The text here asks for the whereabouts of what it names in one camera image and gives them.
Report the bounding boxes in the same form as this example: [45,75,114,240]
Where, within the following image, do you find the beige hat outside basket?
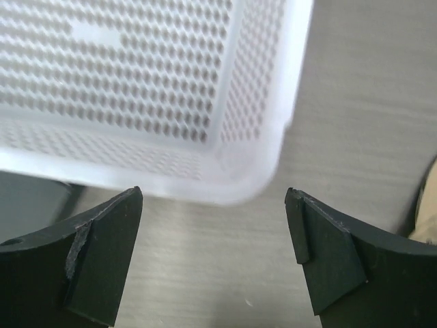
[409,163,437,245]

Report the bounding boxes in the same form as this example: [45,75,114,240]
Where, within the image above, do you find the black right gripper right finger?
[285,188,436,327]

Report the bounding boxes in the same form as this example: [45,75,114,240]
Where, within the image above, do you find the white perforated plastic basket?
[1,1,313,205]

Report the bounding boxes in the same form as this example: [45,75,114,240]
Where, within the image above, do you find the dark network switch box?
[1,172,74,242]

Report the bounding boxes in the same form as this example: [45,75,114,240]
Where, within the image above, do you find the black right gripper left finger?
[1,187,143,327]

